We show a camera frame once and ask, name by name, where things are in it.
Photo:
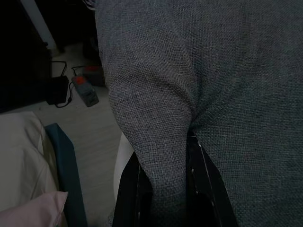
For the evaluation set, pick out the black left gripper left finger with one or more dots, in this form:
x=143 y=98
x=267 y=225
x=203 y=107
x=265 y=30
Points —
x=135 y=201

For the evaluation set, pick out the pink pillow with dotted print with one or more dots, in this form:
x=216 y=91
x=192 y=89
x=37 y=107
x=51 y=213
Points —
x=35 y=210

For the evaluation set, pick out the mattress with beige sheet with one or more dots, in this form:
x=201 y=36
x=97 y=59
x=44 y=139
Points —
x=19 y=153

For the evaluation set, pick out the grey power strip red switch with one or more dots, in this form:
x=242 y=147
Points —
x=87 y=94

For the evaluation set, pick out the dark box with red lid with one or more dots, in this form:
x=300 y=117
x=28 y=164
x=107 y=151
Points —
x=94 y=75

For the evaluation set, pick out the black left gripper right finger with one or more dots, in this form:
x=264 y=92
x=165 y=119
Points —
x=206 y=189

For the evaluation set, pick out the grey fabric pillow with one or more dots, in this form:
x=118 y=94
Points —
x=213 y=71

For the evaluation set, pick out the black adapter box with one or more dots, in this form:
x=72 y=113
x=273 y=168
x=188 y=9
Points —
x=56 y=89

